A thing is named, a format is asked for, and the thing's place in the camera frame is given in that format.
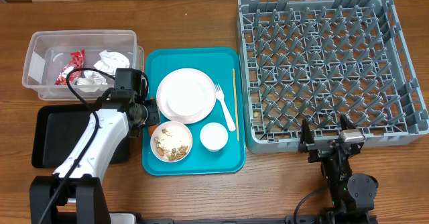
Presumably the small bowl with nuts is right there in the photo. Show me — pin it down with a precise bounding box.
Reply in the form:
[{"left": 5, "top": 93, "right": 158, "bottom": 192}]
[{"left": 150, "top": 121, "right": 193, "bottom": 163}]

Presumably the white napkin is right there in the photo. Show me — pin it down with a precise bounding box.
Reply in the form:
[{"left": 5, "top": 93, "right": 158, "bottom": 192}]
[
  {"left": 94, "top": 50, "right": 130, "bottom": 76},
  {"left": 76, "top": 70, "right": 107, "bottom": 93}
]

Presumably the orange carrot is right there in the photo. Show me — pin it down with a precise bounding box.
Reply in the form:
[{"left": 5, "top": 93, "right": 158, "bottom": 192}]
[{"left": 147, "top": 97, "right": 160, "bottom": 136}]

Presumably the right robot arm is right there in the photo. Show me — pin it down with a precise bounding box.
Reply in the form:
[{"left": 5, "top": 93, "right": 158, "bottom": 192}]
[{"left": 288, "top": 114, "right": 379, "bottom": 224}]

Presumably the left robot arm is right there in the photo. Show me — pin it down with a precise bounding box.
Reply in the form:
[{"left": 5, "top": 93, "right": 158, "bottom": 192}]
[{"left": 29, "top": 89, "right": 160, "bottom": 224}]

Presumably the teal plastic tray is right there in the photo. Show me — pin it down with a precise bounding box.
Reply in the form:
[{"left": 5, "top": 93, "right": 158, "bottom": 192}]
[{"left": 141, "top": 47, "right": 246, "bottom": 176}]

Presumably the black plastic tray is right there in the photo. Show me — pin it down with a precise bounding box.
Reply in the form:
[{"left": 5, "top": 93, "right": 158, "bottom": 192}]
[{"left": 32, "top": 101, "right": 131, "bottom": 169}]

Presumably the large white plate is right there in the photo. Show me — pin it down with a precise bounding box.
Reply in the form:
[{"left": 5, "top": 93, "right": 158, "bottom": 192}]
[{"left": 156, "top": 68, "right": 216, "bottom": 124}]

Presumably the white plastic cup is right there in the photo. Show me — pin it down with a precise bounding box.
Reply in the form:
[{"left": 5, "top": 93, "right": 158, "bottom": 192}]
[{"left": 200, "top": 122, "right": 229, "bottom": 152}]

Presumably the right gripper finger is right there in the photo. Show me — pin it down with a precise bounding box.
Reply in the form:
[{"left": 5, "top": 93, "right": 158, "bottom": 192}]
[
  {"left": 298, "top": 119, "right": 315, "bottom": 153},
  {"left": 340, "top": 114, "right": 357, "bottom": 131}
]

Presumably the clear plastic bin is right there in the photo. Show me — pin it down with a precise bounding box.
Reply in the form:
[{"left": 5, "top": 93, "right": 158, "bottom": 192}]
[{"left": 22, "top": 30, "right": 144, "bottom": 101}]

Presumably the red snack wrapper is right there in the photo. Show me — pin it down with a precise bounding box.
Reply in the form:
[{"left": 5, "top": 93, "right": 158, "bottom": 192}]
[{"left": 55, "top": 50, "right": 85, "bottom": 85}]

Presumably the wooden chopstick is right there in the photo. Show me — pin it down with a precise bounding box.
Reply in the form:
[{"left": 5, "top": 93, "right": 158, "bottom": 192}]
[{"left": 232, "top": 68, "right": 240, "bottom": 142}]

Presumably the grey dish rack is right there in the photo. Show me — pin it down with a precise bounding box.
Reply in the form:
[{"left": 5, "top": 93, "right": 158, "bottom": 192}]
[{"left": 237, "top": 0, "right": 428, "bottom": 154}]

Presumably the white plastic fork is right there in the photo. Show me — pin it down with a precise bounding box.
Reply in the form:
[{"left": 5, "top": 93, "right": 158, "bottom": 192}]
[{"left": 215, "top": 84, "right": 236, "bottom": 132}]

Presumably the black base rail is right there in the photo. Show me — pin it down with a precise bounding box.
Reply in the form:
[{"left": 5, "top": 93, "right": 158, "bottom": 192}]
[{"left": 137, "top": 215, "right": 319, "bottom": 224}]

